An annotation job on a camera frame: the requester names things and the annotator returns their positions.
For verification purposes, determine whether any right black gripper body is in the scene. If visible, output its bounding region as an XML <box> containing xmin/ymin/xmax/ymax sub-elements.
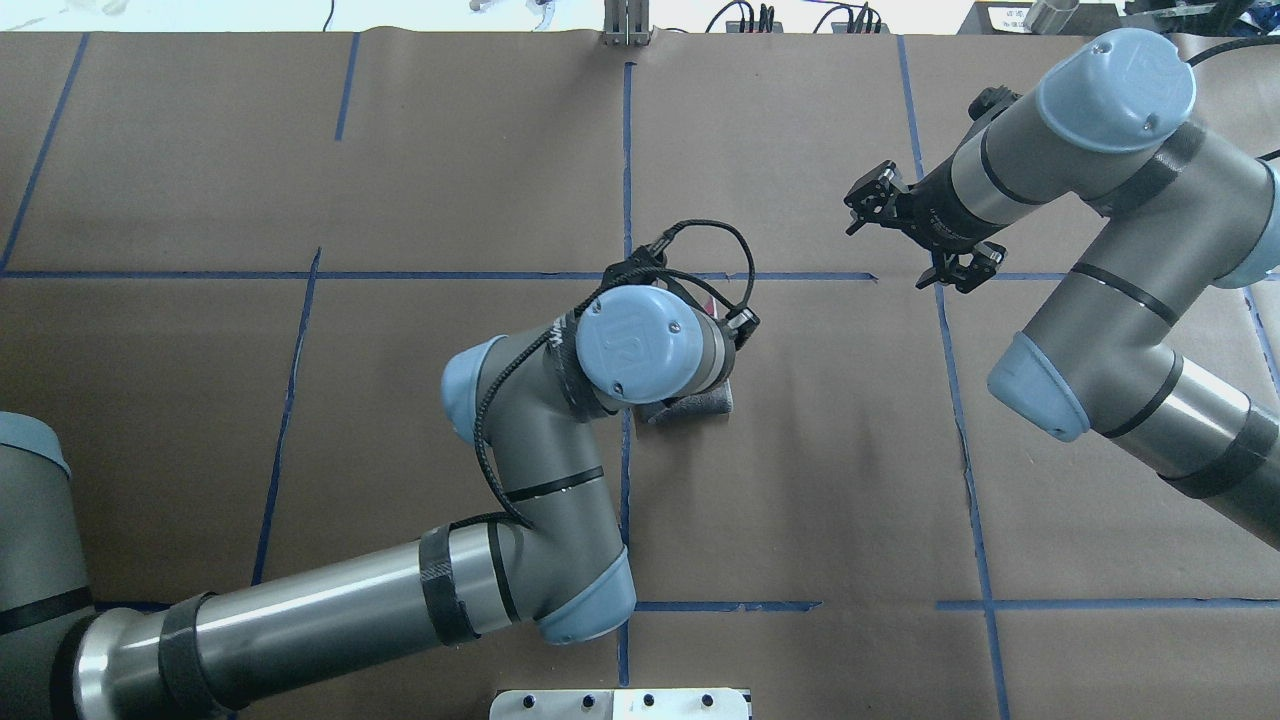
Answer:
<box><xmin>844</xmin><ymin>86</ymin><xmax>1021</xmax><ymax>293</ymax></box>

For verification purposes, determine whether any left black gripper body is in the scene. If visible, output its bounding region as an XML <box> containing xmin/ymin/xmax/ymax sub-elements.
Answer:
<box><xmin>603</xmin><ymin>258</ymin><xmax>762</xmax><ymax>350</ymax></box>

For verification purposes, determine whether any pink and grey towel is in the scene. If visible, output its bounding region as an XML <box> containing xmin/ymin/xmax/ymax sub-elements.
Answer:
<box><xmin>634</xmin><ymin>380</ymin><xmax>733</xmax><ymax>425</ymax></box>

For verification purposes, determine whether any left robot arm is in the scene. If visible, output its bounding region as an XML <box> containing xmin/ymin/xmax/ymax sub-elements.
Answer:
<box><xmin>3</xmin><ymin>260</ymin><xmax>759</xmax><ymax>719</ymax></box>

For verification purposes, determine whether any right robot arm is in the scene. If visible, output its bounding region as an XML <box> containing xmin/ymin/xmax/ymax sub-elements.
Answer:
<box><xmin>844</xmin><ymin>28</ymin><xmax>1279</xmax><ymax>547</ymax></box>

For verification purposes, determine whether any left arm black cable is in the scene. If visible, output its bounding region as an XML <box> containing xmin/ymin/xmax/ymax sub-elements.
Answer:
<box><xmin>474</xmin><ymin>220</ymin><xmax>756</xmax><ymax>529</ymax></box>

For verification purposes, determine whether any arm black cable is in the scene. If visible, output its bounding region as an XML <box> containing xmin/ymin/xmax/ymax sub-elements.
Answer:
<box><xmin>474</xmin><ymin>220</ymin><xmax>756</xmax><ymax>529</ymax></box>
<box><xmin>1185</xmin><ymin>35</ymin><xmax>1280</xmax><ymax>161</ymax></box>

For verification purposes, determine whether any aluminium frame post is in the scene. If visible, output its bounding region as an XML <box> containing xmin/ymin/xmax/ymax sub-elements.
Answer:
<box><xmin>602</xmin><ymin>0</ymin><xmax>652</xmax><ymax>47</ymax></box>

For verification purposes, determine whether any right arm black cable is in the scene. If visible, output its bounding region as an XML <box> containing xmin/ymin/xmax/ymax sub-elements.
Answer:
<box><xmin>1185</xmin><ymin>35</ymin><xmax>1280</xmax><ymax>161</ymax></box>

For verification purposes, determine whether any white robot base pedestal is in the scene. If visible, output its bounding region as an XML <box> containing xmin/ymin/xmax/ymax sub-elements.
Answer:
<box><xmin>488</xmin><ymin>687</ymin><xmax>754</xmax><ymax>719</ymax></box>

